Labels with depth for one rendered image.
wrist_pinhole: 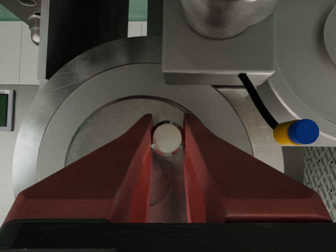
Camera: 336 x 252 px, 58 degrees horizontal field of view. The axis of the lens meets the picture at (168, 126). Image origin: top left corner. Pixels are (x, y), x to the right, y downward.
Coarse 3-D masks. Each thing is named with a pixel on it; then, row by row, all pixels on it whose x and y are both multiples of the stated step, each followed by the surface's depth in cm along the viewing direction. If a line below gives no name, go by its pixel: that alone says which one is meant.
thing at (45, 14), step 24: (48, 0) 18; (72, 0) 21; (96, 0) 27; (120, 0) 37; (48, 24) 18; (72, 24) 21; (96, 24) 27; (120, 24) 37; (48, 48) 18; (72, 48) 22; (48, 72) 18
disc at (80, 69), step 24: (96, 48) 17; (120, 48) 17; (144, 48) 17; (72, 72) 17; (96, 72) 17; (48, 96) 17; (240, 96) 16; (24, 120) 17; (48, 120) 17; (264, 120) 16; (24, 144) 17; (264, 144) 16; (24, 168) 17
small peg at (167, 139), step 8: (168, 120) 12; (152, 128) 12; (160, 128) 12; (168, 128) 12; (176, 128) 12; (152, 136) 12; (160, 136) 12; (168, 136) 12; (176, 136) 12; (184, 136) 12; (152, 144) 12; (160, 144) 12; (168, 144) 12; (176, 144) 12; (160, 152) 12; (168, 152) 12; (176, 152) 12
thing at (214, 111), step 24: (120, 72) 16; (144, 72) 16; (72, 96) 16; (96, 96) 16; (120, 96) 16; (168, 96) 16; (192, 96) 16; (216, 96) 16; (72, 120) 16; (216, 120) 16; (240, 120) 16; (48, 144) 16; (240, 144) 16; (48, 168) 16
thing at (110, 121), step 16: (128, 96) 15; (144, 96) 15; (96, 112) 15; (112, 112) 15; (128, 112) 15; (144, 112) 14; (160, 112) 14; (176, 112) 14; (80, 128) 15; (96, 128) 15; (112, 128) 15; (128, 128) 14; (80, 144) 15; (96, 144) 15; (64, 160) 15; (160, 160) 15; (176, 160) 14; (160, 176) 14; (176, 176) 14; (160, 192) 15; (176, 192) 14; (160, 208) 14; (176, 208) 14
